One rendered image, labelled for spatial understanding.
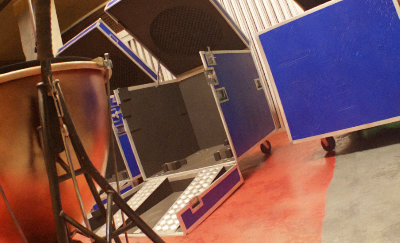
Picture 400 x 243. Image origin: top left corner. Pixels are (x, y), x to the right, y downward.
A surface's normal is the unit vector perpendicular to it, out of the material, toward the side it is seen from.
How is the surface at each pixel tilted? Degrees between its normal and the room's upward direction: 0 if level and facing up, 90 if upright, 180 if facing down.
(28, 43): 90
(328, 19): 90
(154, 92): 90
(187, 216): 90
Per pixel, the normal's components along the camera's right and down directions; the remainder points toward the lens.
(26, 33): -0.38, 0.13
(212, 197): 0.84, -0.27
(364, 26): -0.67, 0.22
